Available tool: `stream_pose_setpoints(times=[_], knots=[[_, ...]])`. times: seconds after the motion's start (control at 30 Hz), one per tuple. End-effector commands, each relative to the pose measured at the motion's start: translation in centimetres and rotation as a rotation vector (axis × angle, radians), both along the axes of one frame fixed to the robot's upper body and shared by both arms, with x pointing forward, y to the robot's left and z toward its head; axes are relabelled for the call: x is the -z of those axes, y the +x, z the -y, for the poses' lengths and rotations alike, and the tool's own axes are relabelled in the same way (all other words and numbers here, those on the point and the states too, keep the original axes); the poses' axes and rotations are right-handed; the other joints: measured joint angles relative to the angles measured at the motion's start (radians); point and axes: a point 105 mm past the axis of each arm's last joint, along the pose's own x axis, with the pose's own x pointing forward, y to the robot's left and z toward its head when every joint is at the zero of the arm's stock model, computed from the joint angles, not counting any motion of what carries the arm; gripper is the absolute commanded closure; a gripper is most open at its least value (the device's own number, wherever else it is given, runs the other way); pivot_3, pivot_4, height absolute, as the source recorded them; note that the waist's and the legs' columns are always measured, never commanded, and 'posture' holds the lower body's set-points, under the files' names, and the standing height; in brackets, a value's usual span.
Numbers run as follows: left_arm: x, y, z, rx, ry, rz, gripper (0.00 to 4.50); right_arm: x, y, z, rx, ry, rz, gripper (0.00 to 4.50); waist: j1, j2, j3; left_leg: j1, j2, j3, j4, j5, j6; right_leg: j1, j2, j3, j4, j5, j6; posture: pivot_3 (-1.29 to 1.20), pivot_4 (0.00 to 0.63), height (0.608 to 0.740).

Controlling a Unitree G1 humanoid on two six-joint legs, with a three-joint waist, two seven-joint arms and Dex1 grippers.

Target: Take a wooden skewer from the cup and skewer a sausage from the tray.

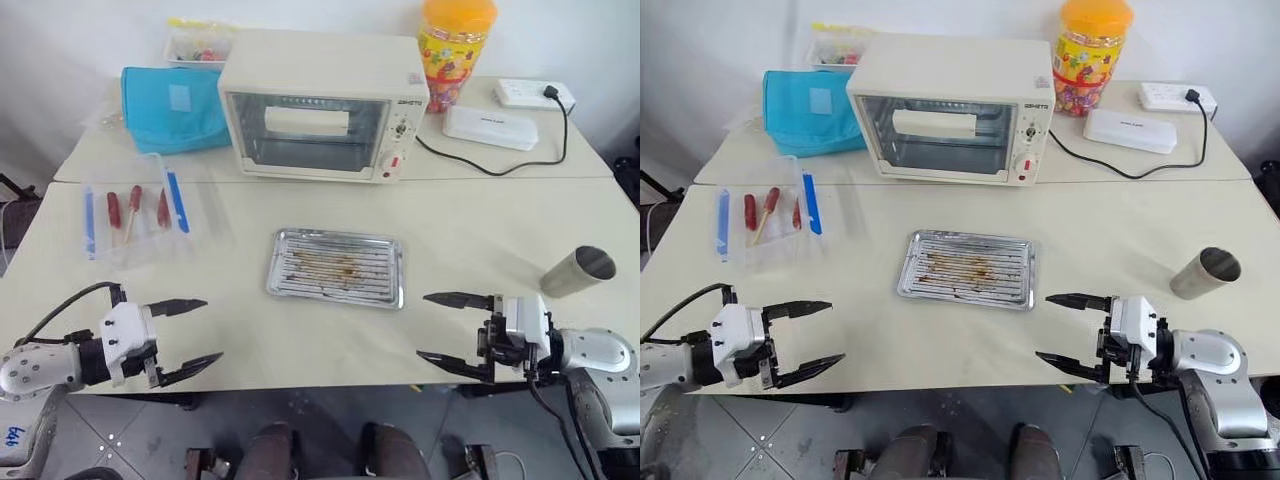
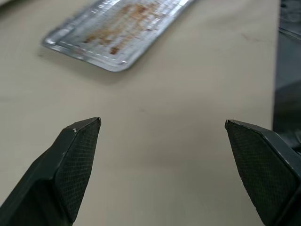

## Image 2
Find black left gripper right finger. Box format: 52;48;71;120
224;119;301;226

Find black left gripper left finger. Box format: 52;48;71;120
0;117;102;226

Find silver metal grill tray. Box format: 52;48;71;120
41;0;197;73

